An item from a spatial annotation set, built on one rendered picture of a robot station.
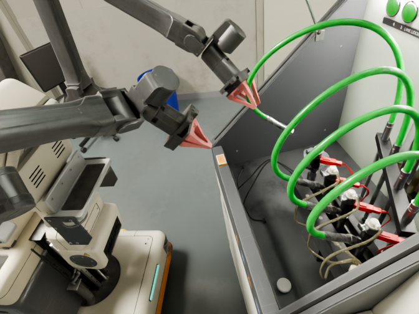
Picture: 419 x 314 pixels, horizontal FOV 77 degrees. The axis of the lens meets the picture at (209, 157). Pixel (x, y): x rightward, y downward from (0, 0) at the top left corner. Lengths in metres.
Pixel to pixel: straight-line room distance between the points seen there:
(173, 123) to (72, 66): 0.45
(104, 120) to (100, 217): 0.72
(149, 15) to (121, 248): 1.30
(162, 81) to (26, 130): 0.24
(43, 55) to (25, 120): 2.59
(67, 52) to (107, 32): 2.30
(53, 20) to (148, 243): 1.20
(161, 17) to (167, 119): 0.29
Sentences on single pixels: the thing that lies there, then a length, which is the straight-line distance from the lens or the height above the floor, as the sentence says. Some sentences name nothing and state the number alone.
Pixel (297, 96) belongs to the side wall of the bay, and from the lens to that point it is 1.05.
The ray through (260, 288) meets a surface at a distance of 0.74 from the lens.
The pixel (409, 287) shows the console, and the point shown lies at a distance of 0.63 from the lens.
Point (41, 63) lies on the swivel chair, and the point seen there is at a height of 0.83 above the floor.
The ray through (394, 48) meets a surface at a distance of 0.74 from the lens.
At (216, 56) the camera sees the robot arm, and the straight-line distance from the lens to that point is 0.76.
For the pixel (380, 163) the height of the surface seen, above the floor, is 1.31.
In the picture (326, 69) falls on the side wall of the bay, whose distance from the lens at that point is 1.05.
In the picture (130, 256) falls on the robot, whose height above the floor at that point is 0.28.
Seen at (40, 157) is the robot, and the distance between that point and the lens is 0.92.
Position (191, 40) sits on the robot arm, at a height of 1.40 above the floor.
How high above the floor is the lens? 1.64
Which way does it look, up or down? 43 degrees down
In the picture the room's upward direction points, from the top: 11 degrees counter-clockwise
